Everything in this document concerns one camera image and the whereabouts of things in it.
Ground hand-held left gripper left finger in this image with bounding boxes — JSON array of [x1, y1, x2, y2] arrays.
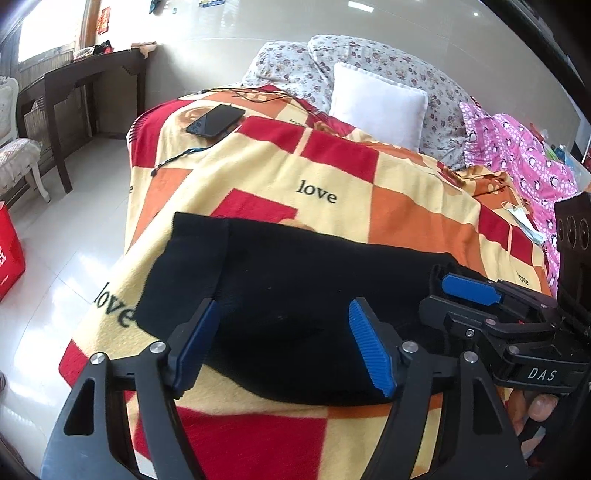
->
[[41, 298, 221, 480]]

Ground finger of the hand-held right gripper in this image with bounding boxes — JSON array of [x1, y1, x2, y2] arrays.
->
[[418, 298, 573, 358], [429, 263, 559, 319]]

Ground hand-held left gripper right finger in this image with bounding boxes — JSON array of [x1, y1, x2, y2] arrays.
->
[[348, 298, 520, 480]]

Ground black pants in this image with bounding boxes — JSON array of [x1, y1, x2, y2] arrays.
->
[[136, 211, 490, 407]]

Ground person's right hand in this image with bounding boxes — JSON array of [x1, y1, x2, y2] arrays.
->
[[510, 390, 560, 435]]

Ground blue face mask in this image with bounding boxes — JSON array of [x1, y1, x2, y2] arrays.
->
[[501, 200, 548, 245]]

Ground pink penguin print quilt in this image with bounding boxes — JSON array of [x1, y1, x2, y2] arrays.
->
[[459, 102, 583, 296]]

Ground checkered orange red blanket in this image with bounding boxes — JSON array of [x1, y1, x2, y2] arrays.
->
[[58, 85, 561, 480]]

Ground white square pillow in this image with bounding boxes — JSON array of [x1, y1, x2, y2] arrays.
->
[[328, 62, 429, 153]]

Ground red gift bag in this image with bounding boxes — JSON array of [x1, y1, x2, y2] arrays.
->
[[0, 200, 27, 303]]

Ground black smartphone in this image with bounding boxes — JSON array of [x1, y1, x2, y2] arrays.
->
[[185, 104, 247, 138]]

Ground large floral pillow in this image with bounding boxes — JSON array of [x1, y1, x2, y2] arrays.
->
[[307, 34, 478, 171]]

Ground white ornate chair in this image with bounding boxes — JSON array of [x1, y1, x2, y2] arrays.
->
[[0, 76, 51, 204]]

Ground small floral pillow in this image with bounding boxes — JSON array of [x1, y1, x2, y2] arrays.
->
[[242, 41, 333, 114]]

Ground dark wooden desk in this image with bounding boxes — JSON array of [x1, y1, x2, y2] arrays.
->
[[18, 48, 148, 195]]

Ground red black clutter on desk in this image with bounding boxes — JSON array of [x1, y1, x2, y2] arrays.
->
[[73, 41, 115, 61]]

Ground blue black lanyard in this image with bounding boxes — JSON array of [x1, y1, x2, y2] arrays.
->
[[150, 147, 206, 178]]

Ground black charging cable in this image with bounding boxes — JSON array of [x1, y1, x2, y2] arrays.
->
[[196, 85, 324, 116]]

